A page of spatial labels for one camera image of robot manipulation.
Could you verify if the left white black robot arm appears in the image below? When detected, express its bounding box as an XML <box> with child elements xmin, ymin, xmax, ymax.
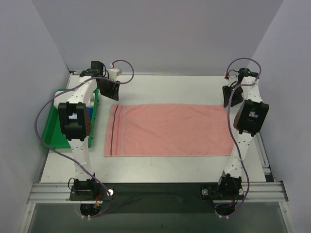
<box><xmin>57</xmin><ymin>61</ymin><xmax>122</xmax><ymax>200</ymax></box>

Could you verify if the rolled dark blue towel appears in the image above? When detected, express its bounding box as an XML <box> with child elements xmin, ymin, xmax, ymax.
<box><xmin>87</xmin><ymin>107</ymin><xmax>95</xmax><ymax>122</ymax></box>

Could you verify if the pink towel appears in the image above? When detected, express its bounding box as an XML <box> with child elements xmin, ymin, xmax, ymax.
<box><xmin>104</xmin><ymin>103</ymin><xmax>233</xmax><ymax>157</ymax></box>

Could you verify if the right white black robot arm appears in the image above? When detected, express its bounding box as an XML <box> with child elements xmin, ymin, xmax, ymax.
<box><xmin>215</xmin><ymin>68</ymin><xmax>269</xmax><ymax>199</ymax></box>

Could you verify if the rolled white towel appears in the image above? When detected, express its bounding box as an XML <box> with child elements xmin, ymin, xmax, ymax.
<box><xmin>53</xmin><ymin>91</ymin><xmax>95</xmax><ymax>108</ymax></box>

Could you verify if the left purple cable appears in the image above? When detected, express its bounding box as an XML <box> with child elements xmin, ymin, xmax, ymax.
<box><xmin>33</xmin><ymin>59</ymin><xmax>135</xmax><ymax>218</ymax></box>

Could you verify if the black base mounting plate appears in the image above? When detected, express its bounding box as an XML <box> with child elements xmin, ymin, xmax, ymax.
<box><xmin>69</xmin><ymin>183</ymin><xmax>244</xmax><ymax>216</ymax></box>

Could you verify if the green plastic tray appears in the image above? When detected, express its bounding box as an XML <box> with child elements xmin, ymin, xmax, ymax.
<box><xmin>42</xmin><ymin>89</ymin><xmax>99</xmax><ymax>149</ymax></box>

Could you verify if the aluminium front rail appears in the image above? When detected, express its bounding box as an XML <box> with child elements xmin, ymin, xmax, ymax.
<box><xmin>27</xmin><ymin>182</ymin><xmax>288</xmax><ymax>203</ymax></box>

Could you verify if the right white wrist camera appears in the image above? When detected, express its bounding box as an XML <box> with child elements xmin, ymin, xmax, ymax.
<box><xmin>228</xmin><ymin>74</ymin><xmax>238</xmax><ymax>86</ymax></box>

